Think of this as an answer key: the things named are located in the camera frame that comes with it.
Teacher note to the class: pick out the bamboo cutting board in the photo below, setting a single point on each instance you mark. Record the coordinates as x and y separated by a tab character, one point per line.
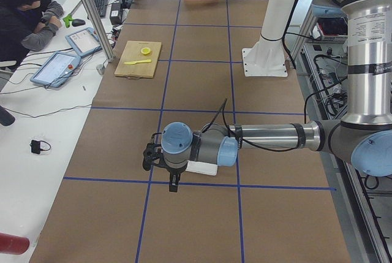
132	53

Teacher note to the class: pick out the yellow lemon slice toy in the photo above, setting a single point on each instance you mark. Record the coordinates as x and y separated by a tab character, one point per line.
145	51

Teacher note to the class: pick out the white rectangular tray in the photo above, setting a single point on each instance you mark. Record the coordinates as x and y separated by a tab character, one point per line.
202	168

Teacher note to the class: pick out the yellow plastic knife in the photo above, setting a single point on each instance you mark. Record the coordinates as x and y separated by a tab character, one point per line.
144	61

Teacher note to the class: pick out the black keyboard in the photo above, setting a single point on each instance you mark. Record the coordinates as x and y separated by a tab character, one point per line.
101	6

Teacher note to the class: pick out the seated person dark jacket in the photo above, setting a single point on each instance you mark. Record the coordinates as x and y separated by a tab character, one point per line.
27	25

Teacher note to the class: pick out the red cylinder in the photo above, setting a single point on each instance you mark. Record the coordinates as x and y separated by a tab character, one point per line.
12	244

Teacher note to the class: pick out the black computer mouse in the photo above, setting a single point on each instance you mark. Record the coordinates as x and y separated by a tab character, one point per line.
78	22

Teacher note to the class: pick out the aluminium frame post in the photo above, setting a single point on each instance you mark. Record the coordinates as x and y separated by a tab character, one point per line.
95	19

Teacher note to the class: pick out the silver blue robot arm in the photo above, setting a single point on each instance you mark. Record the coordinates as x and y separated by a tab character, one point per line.
362	137

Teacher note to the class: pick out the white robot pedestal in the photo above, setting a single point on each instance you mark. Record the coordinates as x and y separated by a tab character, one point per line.
267	58

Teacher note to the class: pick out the blue teach pendant tablet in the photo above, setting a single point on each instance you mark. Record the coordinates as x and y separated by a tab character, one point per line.
84	42

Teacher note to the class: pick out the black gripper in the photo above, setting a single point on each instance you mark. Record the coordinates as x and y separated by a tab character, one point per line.
173	171

